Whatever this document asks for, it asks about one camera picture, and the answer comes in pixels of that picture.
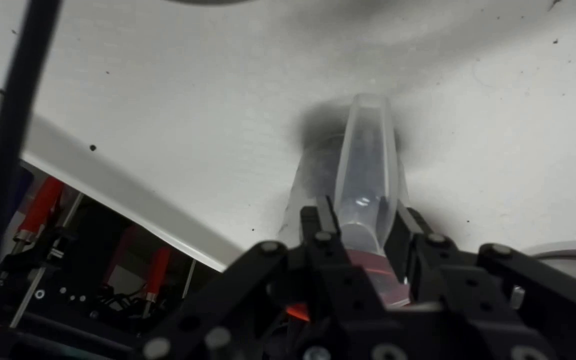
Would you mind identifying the orange handled bar clamp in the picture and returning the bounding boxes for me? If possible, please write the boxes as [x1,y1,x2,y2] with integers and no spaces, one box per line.
[12,173,69,248]
[140,243,174,315]

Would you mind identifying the black cable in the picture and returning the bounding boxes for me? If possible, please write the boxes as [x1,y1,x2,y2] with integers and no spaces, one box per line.
[0,0,64,337]

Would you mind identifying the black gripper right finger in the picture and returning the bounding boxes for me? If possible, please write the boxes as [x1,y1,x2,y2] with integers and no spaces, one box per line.
[383,203,576,360]

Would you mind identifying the clear plastic measuring jug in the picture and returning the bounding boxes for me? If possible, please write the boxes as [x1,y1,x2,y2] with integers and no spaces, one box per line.
[281,91,414,309]

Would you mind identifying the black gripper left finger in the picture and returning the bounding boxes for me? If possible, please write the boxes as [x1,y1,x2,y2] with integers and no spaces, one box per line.
[130,193,397,360]

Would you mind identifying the black perforated workbench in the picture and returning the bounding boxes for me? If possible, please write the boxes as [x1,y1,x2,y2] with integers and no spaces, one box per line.
[0,132,240,360]

